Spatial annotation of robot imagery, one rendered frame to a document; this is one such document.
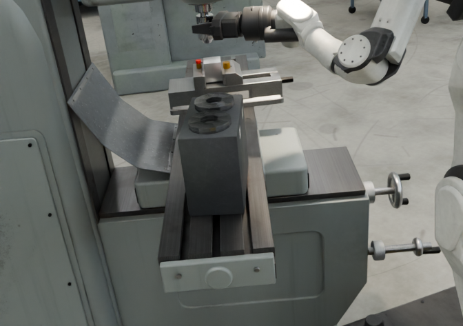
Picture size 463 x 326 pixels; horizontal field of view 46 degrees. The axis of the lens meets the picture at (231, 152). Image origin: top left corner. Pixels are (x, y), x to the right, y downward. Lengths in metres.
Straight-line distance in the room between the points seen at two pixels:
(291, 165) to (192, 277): 0.58
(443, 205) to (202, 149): 0.48
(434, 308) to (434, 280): 0.99
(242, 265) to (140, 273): 0.71
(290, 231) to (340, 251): 0.17
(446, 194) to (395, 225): 1.70
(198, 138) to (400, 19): 0.52
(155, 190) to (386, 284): 1.23
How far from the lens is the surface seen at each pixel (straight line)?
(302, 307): 1.84
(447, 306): 1.53
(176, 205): 1.24
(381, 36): 1.26
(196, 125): 1.11
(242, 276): 1.10
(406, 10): 1.30
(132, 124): 1.70
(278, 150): 1.65
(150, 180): 1.57
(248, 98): 1.68
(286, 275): 1.76
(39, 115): 1.47
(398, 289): 2.44
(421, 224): 2.82
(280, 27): 1.45
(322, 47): 1.35
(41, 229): 1.62
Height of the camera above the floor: 1.63
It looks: 28 degrees down
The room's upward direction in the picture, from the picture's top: 6 degrees counter-clockwise
